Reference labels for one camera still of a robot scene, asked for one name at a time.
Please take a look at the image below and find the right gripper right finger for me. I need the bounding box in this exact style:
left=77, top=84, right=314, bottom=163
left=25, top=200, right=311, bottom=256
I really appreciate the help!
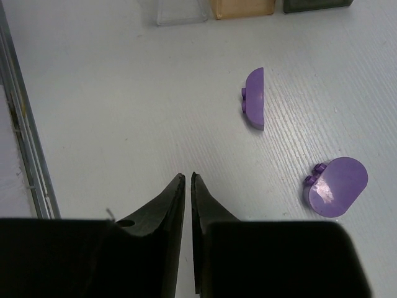
left=191, top=173, right=372, bottom=297

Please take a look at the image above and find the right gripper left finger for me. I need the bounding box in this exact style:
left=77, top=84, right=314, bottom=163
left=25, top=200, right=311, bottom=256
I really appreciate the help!
left=1, top=174, right=185, bottom=297

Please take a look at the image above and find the purple rounded lego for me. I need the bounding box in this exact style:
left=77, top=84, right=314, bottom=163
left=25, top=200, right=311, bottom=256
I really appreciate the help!
left=303, top=156, right=368, bottom=218

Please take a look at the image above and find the purple arched lego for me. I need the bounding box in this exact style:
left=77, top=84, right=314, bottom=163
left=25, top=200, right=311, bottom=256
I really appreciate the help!
left=241, top=67, right=265, bottom=131

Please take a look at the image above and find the clear translucent container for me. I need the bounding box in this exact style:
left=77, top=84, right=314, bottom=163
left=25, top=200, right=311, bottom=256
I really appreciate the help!
left=156, top=0, right=208, bottom=26

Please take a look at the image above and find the grey translucent container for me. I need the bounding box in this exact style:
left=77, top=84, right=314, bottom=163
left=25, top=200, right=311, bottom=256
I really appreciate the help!
left=283, top=0, right=353, bottom=14

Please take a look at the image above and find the aluminium table rail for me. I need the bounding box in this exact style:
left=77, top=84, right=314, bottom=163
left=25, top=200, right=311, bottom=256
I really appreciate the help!
left=1, top=5, right=61, bottom=219

